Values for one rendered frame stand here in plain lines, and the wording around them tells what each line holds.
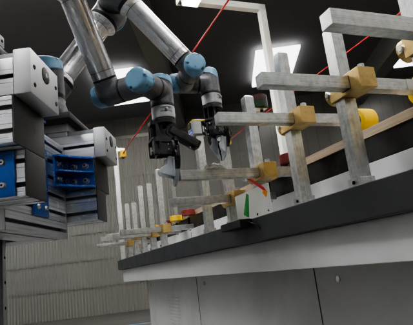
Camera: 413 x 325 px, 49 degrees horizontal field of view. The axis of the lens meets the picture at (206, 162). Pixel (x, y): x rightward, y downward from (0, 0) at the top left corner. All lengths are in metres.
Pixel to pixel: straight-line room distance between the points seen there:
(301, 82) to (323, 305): 0.89
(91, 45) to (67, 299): 7.00
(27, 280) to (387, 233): 7.68
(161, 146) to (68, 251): 6.86
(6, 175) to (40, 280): 7.47
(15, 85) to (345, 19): 0.60
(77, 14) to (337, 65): 0.75
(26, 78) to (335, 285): 1.16
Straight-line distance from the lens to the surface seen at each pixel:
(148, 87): 1.37
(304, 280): 1.76
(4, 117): 0.89
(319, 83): 1.08
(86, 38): 1.43
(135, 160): 8.07
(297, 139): 1.35
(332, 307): 1.65
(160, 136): 1.41
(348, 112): 1.15
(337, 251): 1.24
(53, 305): 8.28
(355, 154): 1.13
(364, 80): 1.12
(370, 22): 0.87
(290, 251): 1.43
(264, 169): 1.48
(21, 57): 0.92
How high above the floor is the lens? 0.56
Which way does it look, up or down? 13 degrees up
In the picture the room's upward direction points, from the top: 7 degrees counter-clockwise
